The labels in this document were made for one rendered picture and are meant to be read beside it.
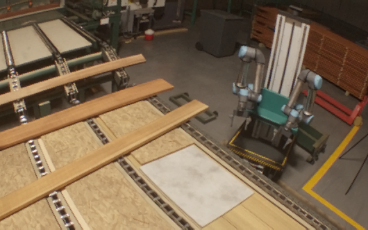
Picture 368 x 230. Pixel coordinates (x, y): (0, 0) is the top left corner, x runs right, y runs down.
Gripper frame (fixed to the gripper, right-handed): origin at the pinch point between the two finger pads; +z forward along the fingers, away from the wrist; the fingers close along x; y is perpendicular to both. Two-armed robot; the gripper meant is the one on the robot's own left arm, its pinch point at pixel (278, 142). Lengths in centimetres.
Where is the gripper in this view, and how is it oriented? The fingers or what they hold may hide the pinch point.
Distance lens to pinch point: 253.3
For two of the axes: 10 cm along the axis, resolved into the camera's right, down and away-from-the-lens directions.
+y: -4.6, 0.2, -8.9
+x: 7.7, 5.1, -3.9
